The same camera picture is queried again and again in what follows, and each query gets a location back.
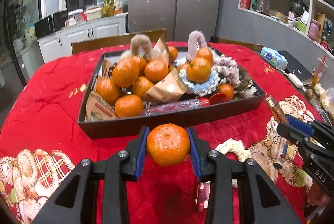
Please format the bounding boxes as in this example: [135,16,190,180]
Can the black shallow tray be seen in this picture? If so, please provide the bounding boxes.
[78,51,266,139]

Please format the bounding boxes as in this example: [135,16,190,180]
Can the red candy bar wrapper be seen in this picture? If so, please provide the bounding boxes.
[195,181,211,211]

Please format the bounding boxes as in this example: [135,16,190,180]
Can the large mandarin orange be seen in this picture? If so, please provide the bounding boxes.
[132,56,147,76]

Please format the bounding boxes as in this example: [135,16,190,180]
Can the upper brown triangular pack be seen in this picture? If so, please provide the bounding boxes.
[151,35,169,65]

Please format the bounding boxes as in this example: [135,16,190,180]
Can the brown triangular snack pack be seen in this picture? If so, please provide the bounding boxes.
[145,68,188,104]

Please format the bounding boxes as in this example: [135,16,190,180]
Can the blue tissue pack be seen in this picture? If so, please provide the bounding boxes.
[260,47,288,70]

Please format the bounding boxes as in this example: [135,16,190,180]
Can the dark brown scrunchie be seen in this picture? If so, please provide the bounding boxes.
[235,66,257,99]

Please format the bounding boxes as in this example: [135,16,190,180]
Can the pink white ruffled scrunchie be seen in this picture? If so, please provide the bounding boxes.
[213,54,241,88]

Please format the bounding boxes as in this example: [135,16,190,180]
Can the black microwave oven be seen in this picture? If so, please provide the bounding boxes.
[34,10,68,39]

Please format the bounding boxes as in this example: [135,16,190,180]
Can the pink fuzzy hair clip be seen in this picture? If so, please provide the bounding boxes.
[186,30,207,61]

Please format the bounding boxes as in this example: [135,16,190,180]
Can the white power adapter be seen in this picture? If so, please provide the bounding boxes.
[280,69,304,89]

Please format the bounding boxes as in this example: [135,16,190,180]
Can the tray mandarin back left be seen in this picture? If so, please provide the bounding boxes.
[96,78,121,105]

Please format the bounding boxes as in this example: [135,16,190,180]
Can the wooden chair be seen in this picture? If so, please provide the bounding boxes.
[71,28,167,55]
[209,36,264,53]

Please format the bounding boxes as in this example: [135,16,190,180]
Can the cream braided scrunchie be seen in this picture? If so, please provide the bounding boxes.
[215,138,251,162]

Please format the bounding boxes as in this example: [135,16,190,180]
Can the brown paper snack bag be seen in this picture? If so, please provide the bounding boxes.
[85,59,119,122]

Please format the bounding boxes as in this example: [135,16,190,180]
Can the white kitchen cabinet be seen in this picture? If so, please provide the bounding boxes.
[38,13,128,63]

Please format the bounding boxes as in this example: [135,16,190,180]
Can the small tray mandarin right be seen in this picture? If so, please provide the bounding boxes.
[217,83,234,101]

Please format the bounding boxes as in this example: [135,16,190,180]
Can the tray mandarin front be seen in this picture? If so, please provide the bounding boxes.
[114,95,144,118]

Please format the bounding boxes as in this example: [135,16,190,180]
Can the right hand of person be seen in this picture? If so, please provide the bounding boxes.
[307,180,331,206]

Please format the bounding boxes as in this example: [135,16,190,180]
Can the beige fuzzy hair clip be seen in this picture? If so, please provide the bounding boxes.
[121,34,152,61]

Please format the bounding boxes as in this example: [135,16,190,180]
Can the blue white knitted scrunchie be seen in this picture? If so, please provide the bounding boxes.
[178,69,227,97]

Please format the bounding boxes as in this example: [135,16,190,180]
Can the clear bottle red cap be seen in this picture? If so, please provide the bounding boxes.
[141,97,209,116]

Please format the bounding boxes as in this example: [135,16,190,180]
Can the gold lipstick tube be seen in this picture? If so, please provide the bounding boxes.
[265,96,289,123]

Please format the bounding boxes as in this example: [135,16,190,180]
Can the tray mandarin back middle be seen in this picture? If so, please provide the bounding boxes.
[132,76,154,100]

